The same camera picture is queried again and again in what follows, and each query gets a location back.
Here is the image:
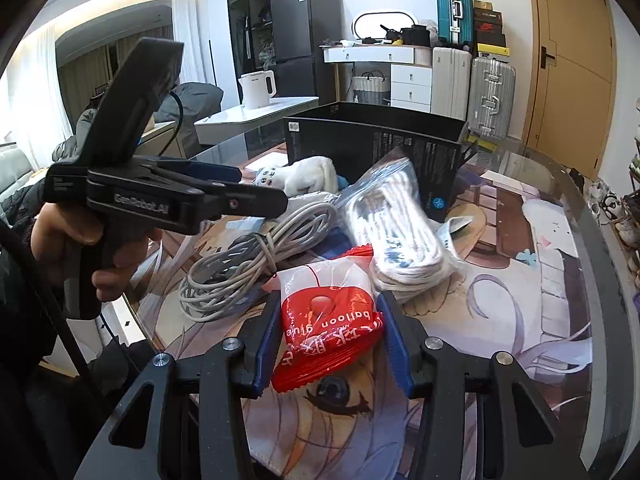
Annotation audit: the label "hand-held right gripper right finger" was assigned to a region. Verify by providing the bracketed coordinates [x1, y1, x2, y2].
[376, 291, 590, 480]

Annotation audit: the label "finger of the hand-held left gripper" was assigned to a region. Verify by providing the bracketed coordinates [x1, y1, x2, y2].
[187, 181, 290, 236]
[132, 156, 245, 185]

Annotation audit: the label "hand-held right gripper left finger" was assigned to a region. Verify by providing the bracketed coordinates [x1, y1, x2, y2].
[75, 290, 283, 480]

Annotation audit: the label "red and white packet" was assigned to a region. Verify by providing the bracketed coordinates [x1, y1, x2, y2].
[271, 244, 388, 395]

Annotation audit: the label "white plush toy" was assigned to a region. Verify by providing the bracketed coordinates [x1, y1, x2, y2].
[245, 156, 351, 197]

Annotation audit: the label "white cable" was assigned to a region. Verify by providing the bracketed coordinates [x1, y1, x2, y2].
[177, 202, 341, 323]

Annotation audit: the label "clear bag of white rope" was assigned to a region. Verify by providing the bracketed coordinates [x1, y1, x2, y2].
[332, 155, 468, 306]

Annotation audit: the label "black cardboard box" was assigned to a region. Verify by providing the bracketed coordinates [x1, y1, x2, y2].
[282, 101, 468, 223]

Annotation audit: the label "person's left hand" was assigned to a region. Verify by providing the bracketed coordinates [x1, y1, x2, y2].
[30, 202, 163, 304]

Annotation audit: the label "white side table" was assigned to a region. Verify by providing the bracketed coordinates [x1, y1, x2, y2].
[194, 96, 321, 147]

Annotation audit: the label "dark grey bean bag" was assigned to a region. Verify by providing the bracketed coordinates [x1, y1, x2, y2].
[155, 82, 224, 126]

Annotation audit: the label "beige curtains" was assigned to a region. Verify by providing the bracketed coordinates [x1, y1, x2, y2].
[57, 42, 121, 106]

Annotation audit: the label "white electric kettle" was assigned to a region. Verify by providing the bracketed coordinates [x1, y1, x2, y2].
[237, 70, 277, 110]

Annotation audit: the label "printed desk mat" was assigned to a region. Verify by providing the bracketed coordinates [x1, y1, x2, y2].
[122, 155, 593, 480]

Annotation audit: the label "dark glass cabinet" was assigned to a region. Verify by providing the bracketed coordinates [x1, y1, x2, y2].
[225, 0, 273, 76]

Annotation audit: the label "black refrigerator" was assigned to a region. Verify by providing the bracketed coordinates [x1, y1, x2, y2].
[270, 0, 337, 106]

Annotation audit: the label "woven basket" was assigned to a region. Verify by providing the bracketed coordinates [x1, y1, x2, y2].
[351, 72, 392, 107]

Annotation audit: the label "white vanity desk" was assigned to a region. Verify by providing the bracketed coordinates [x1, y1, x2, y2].
[322, 44, 433, 113]

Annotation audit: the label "oval mirror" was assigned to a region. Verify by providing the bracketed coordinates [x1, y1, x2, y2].
[352, 10, 418, 43]

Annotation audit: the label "white suitcase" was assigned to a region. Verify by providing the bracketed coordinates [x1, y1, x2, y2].
[431, 46, 473, 123]

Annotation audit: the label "pile of shoes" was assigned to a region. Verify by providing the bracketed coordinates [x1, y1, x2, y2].
[585, 180, 623, 221]

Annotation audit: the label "shoe rack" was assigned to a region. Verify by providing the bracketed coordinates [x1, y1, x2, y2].
[617, 130, 640, 291]

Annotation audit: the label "silver suitcase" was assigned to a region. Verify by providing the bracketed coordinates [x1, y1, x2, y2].
[469, 56, 517, 141]

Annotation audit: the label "teal suitcase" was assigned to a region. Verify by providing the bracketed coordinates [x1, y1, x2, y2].
[435, 0, 475, 46]

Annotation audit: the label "black shoe box red logo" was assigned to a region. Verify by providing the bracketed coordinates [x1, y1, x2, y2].
[472, 10, 505, 31]

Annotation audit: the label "wooden door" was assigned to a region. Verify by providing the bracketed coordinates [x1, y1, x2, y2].
[525, 0, 616, 181]

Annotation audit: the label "thin black cable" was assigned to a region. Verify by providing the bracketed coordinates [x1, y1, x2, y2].
[135, 89, 185, 158]

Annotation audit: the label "thick black cable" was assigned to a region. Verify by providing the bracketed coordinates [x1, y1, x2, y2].
[0, 220, 108, 421]

